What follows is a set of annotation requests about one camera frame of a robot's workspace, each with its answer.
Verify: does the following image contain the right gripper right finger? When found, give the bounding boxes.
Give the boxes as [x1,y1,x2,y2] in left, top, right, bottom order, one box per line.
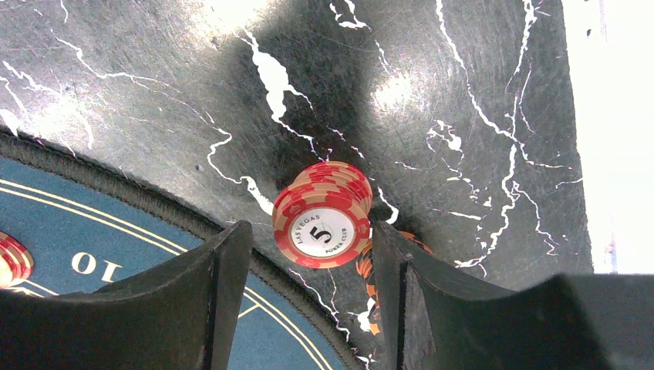
[373,222,653,369]

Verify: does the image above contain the brown poker chip stack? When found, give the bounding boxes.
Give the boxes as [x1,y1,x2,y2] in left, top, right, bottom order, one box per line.
[355,230,433,337]

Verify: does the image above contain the red poker chip stack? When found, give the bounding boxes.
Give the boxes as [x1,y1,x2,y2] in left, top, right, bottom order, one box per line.
[272,161,373,269]

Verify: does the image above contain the round blue poker mat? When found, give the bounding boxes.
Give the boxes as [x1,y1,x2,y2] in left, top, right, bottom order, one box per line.
[1,132,362,369]

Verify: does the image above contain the red chips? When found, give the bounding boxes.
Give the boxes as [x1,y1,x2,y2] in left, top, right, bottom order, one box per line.
[1,232,35,288]

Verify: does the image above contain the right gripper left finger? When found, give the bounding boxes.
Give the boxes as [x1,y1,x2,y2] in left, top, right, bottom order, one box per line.
[1,220,253,369]

